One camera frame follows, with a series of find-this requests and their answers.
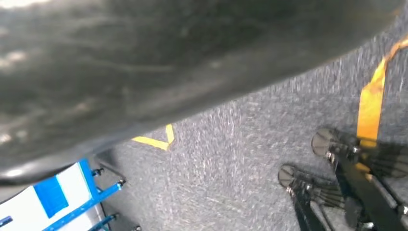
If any blue metal shelf rack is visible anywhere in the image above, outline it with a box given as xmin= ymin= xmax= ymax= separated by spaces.
xmin=0 ymin=158 xmax=127 ymax=231

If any blue plastic storage bin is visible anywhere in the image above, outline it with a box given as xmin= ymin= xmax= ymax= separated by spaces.
xmin=33 ymin=176 xmax=70 ymax=219

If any black robot foot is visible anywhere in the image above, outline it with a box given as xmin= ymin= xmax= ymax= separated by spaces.
xmin=277 ymin=127 xmax=408 ymax=231

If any white plastic storage bin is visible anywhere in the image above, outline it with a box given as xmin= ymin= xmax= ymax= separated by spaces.
xmin=0 ymin=162 xmax=96 ymax=231

